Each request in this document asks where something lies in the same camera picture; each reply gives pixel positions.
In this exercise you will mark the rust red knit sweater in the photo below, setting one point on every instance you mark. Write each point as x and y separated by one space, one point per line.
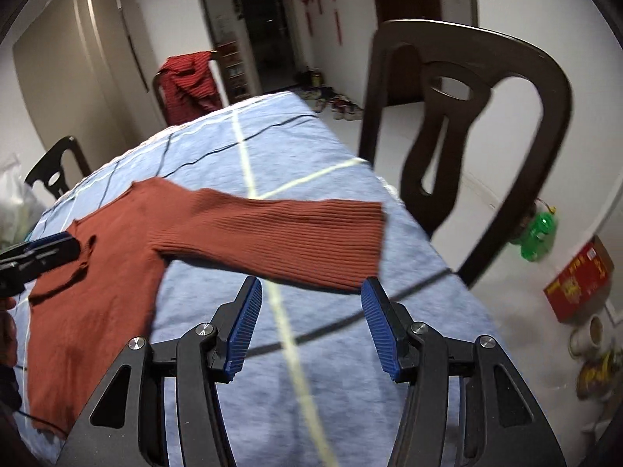
121 262

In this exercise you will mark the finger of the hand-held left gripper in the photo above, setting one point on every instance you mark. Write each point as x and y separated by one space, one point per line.
48 238
58 253

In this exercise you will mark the dark wooden chair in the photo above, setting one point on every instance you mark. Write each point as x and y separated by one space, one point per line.
156 87
73 148
550 107

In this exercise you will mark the blue checked blanket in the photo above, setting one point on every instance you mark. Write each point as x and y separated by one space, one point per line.
316 180

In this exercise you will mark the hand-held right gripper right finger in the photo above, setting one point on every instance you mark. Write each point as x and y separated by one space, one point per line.
377 321

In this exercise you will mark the yellow bottle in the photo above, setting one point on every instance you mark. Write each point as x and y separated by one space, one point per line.
317 78

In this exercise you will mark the row of shoes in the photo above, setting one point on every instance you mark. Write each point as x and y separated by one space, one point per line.
340 107

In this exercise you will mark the red striped garment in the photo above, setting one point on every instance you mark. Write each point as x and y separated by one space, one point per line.
190 82

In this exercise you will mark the white plastic bag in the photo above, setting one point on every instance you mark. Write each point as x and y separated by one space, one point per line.
17 204

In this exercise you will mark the red cardboard box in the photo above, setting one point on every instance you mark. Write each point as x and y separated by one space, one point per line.
579 282

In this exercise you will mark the dark brown door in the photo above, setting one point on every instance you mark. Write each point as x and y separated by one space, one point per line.
404 34

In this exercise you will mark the white cup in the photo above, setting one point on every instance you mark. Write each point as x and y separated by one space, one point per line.
591 333

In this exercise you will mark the wooden shelf rack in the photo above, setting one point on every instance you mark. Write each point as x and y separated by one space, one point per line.
232 73

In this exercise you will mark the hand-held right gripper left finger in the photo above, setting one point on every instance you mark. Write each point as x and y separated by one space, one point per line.
246 321

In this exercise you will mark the green plastic bottle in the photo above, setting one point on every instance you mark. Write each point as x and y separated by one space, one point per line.
538 233

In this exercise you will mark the beige wardrobe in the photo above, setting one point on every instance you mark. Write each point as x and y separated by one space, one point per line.
73 58

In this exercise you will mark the dark glass doorway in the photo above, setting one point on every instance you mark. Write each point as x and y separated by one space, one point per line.
265 34

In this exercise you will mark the person's left hand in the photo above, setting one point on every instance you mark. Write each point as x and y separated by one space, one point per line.
6 326

